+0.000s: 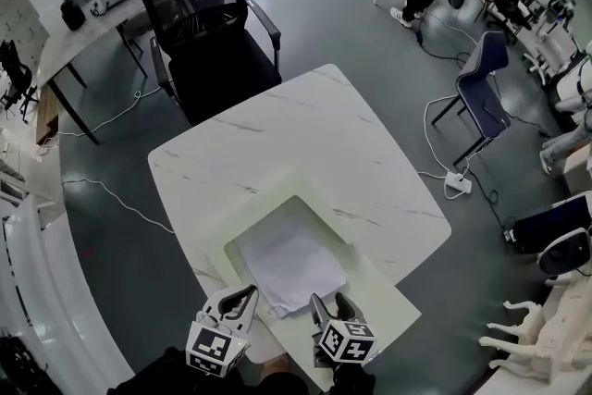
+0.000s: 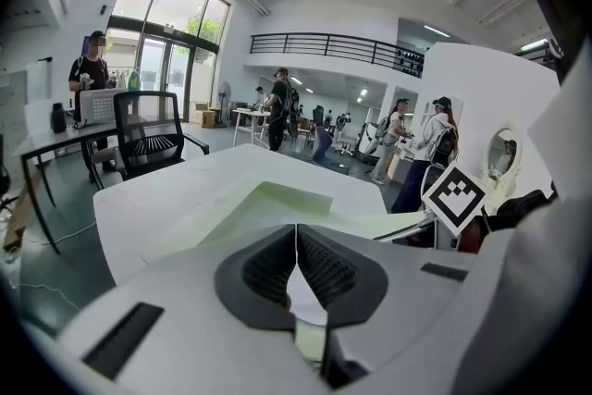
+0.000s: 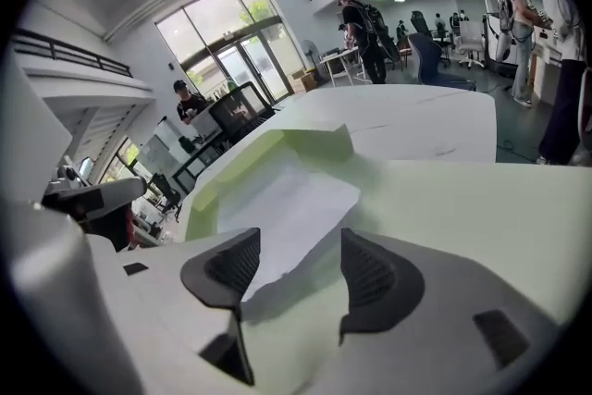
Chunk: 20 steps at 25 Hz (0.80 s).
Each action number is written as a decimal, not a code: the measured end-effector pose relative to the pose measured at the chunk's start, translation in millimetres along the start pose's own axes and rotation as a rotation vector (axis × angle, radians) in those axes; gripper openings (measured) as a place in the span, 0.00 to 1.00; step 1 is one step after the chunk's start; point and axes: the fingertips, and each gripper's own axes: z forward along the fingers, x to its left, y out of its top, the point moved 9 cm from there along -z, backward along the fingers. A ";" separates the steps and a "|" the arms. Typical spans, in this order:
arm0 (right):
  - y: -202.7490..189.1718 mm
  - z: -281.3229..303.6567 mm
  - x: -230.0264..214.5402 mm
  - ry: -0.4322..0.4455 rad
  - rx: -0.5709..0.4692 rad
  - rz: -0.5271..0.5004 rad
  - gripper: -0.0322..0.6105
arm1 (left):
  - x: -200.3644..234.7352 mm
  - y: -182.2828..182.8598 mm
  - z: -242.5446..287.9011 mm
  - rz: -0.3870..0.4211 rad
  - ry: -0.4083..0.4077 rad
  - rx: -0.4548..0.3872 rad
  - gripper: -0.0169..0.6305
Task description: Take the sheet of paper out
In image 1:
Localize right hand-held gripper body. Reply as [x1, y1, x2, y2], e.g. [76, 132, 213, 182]
[313, 314, 377, 369]

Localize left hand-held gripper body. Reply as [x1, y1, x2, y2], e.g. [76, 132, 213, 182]
[185, 283, 260, 379]

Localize white box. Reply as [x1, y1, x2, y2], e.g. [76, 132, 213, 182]
[221, 165, 423, 390]

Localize white A4 paper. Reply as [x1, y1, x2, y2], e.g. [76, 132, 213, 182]
[239, 229, 349, 320]

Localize person's right forearm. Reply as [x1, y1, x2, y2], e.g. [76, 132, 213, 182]
[328, 360, 376, 395]

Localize person's left forearm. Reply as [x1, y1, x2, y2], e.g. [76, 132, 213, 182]
[106, 345, 244, 395]

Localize white power strip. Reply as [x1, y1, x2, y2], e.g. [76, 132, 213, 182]
[444, 170, 474, 201]

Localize white curved counter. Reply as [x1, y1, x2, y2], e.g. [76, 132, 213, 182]
[0, 193, 135, 395]

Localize white marble table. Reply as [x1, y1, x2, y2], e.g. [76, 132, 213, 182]
[146, 63, 453, 306]

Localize white ornate dressing table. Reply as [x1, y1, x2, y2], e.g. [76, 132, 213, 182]
[479, 275, 592, 395]

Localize black mesh office chair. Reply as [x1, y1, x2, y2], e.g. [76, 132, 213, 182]
[134, 0, 283, 127]

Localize dark blue chair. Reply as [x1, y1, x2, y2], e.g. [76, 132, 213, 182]
[430, 31, 513, 167]

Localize grey desk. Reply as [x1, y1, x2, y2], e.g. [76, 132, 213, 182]
[35, 0, 161, 147]

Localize white office chair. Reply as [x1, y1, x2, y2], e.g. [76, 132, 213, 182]
[522, 25, 585, 87]

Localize black canister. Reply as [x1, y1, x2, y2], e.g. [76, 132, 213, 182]
[60, 0, 87, 31]

